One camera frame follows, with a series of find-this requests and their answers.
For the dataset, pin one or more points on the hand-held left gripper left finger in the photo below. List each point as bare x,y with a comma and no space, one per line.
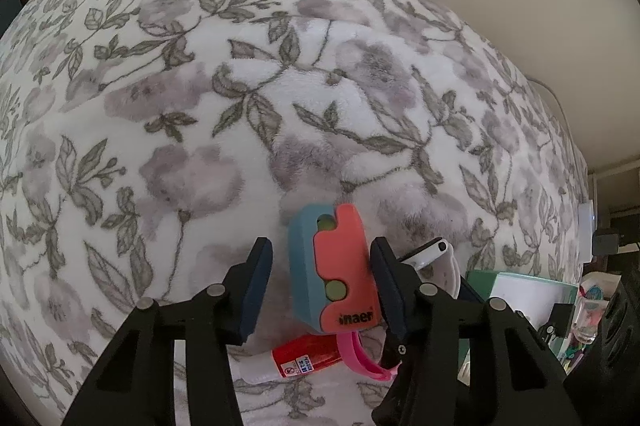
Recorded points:
255,291

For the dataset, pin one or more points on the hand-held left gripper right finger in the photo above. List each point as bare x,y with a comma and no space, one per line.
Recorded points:
387,291

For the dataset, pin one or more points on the blue and coral toy block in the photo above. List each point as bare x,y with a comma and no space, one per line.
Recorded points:
340,266

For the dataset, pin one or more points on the teal-rimmed white tray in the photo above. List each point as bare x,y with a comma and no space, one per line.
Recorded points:
520,286

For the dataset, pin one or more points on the pink watch band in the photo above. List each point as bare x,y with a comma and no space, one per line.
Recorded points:
360,356

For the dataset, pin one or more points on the red glue tube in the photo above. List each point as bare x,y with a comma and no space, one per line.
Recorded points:
300,353

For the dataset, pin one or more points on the floral fleece blanket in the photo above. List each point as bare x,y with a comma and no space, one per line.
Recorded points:
150,105

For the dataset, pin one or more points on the black textured round object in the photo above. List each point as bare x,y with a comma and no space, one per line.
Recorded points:
617,346

